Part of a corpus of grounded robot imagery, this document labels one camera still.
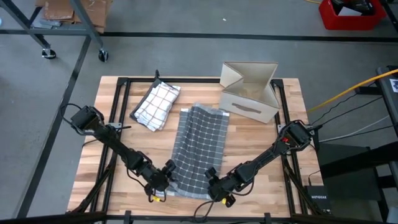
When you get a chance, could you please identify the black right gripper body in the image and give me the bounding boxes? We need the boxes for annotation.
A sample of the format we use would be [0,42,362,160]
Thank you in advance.
[208,174,240,200]

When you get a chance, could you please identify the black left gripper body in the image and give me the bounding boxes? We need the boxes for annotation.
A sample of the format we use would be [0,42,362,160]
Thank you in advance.
[141,163,170,192]

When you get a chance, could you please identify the grey towel white grid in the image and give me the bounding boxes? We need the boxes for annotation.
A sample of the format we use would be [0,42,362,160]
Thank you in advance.
[169,104,230,200]

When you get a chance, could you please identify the white towel orange grid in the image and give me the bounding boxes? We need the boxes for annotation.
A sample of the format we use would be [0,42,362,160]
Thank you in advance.
[133,81,182,132]

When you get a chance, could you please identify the beige fabric storage box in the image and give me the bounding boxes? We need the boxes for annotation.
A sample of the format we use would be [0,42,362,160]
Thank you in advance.
[219,61,280,124]

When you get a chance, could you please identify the black side stand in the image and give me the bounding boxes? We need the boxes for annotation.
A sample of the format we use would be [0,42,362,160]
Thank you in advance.
[317,141,398,219]

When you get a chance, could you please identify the grey metal cart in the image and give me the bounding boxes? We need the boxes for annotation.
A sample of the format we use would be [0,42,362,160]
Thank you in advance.
[0,0,109,62]

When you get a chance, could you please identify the brown cardboard sheets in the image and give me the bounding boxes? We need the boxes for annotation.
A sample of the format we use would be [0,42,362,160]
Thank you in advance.
[35,0,113,34]

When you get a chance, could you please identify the red plastic bin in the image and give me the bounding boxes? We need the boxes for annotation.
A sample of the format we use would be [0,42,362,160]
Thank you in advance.
[318,0,388,31]

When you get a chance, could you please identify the black aluminium rig frame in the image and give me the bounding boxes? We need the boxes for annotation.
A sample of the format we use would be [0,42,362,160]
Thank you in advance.
[67,70,312,224]

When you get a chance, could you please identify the black Netgear switch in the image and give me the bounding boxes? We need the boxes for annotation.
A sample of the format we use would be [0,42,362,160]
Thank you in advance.
[304,185,332,213]

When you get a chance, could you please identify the grey cable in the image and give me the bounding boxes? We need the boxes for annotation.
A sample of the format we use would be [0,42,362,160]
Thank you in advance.
[320,114,391,144]

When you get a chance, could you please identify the black cable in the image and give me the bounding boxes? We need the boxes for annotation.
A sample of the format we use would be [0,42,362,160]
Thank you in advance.
[310,93,385,126]

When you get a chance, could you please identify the yellow cable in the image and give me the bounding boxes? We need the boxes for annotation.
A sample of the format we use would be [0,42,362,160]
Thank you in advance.
[306,68,398,113]

